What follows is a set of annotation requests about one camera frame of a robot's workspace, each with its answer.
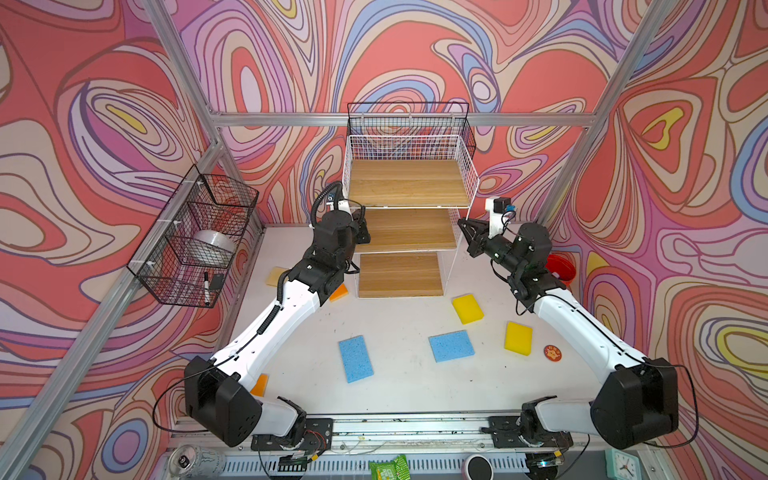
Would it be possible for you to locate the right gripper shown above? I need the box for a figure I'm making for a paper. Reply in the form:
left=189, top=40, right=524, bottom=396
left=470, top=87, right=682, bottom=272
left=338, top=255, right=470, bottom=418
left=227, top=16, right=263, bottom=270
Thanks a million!
left=456, top=217, right=523, bottom=274

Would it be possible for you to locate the white wire wooden shelf rack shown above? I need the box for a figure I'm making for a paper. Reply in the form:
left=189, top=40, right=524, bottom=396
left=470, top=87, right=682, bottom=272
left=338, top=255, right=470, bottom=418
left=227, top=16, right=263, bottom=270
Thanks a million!
left=343, top=134, right=479, bottom=299

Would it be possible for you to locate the blue sponge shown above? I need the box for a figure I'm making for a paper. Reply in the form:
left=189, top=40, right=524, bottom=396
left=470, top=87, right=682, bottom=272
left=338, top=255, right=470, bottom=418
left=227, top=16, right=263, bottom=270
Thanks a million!
left=339, top=336, right=374, bottom=383
left=429, top=330, right=475, bottom=363

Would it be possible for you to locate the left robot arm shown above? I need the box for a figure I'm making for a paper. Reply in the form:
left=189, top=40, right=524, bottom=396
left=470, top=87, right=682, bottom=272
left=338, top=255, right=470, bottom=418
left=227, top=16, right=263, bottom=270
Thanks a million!
left=183, top=201, right=371, bottom=447

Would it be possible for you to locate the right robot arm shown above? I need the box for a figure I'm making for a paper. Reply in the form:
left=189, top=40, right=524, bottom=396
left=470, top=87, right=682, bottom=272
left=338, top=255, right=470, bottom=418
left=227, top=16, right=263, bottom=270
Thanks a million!
left=457, top=219, right=679, bottom=449

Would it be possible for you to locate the yellow sponge near shelf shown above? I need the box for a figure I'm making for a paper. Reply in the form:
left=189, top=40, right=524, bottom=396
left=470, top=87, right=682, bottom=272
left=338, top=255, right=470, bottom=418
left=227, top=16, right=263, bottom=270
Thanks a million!
left=451, top=294, right=485, bottom=325

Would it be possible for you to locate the beige sponge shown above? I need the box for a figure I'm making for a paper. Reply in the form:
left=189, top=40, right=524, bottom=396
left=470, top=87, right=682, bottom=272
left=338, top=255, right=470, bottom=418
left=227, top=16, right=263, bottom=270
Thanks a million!
left=265, top=267, right=289, bottom=287

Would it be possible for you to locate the red plastic cup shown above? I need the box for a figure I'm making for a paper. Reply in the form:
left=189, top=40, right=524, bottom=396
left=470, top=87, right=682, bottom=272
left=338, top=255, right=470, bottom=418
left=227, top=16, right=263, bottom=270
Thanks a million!
left=546, top=254, right=577, bottom=286

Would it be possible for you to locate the yellow sponge right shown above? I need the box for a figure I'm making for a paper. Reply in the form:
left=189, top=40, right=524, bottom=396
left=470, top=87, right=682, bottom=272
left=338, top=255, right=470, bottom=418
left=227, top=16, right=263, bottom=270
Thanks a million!
left=504, top=322, right=533, bottom=356

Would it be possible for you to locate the silver tape roll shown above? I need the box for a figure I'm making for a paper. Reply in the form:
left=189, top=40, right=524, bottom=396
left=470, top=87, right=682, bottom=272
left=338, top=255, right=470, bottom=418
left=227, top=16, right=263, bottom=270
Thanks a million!
left=183, top=230, right=236, bottom=268

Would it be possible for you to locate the black marker in basket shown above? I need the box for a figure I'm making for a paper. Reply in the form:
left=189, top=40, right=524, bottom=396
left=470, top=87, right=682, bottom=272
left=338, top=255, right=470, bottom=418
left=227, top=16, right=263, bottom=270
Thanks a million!
left=203, top=271, right=211, bottom=307

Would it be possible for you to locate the red round sticker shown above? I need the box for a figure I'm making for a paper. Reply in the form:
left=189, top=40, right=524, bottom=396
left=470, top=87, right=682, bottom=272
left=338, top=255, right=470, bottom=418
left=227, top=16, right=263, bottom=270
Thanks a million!
left=543, top=344, right=563, bottom=362

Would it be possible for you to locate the orange flat sponge front left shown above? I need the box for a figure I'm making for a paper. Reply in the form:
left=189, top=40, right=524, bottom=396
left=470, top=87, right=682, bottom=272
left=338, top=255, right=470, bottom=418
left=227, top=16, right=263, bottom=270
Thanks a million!
left=250, top=374, right=269, bottom=397

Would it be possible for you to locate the black round speaker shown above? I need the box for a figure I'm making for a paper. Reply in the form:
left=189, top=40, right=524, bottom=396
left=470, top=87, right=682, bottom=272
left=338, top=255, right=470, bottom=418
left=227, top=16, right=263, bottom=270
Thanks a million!
left=461, top=454, right=494, bottom=480

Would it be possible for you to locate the green wipes packet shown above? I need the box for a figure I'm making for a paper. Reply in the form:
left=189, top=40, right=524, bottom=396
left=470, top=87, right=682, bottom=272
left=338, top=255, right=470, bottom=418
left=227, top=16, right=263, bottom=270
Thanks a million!
left=368, top=455, right=411, bottom=480

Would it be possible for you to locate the silver drink can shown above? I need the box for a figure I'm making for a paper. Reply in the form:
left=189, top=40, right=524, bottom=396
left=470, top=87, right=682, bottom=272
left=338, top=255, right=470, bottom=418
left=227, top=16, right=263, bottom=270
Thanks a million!
left=168, top=445, right=227, bottom=479

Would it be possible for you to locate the teal alarm clock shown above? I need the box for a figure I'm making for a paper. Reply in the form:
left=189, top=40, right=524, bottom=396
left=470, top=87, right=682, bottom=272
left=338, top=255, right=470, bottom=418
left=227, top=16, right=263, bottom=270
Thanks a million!
left=605, top=449, right=643, bottom=480

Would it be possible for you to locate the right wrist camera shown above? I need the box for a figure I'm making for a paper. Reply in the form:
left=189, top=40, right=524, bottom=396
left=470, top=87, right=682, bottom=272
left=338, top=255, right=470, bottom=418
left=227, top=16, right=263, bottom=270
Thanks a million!
left=485, top=197, right=516, bottom=238

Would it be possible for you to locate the black wire basket back wall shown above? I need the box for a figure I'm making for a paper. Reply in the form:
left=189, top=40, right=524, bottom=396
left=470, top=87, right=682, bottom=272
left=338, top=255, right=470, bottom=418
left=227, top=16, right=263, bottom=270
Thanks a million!
left=344, top=100, right=476, bottom=175

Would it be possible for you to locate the black wire basket wall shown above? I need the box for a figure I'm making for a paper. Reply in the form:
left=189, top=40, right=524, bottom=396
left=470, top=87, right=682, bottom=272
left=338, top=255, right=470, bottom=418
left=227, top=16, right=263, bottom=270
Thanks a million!
left=128, top=166, right=259, bottom=308
left=344, top=100, right=476, bottom=175

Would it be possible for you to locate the black wire basket left wall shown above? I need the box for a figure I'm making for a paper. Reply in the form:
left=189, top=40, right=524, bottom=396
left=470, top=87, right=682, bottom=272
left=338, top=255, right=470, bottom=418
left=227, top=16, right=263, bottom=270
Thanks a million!
left=128, top=166, right=259, bottom=308

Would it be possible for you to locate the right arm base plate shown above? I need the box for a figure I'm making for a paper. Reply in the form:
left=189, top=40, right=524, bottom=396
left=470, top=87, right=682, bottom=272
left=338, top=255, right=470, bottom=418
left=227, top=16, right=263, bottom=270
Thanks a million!
left=480, top=415, right=573, bottom=450

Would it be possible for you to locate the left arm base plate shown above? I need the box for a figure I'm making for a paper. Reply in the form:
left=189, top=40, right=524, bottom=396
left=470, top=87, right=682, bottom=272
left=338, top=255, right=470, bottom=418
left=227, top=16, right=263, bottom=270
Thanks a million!
left=251, top=417, right=334, bottom=454

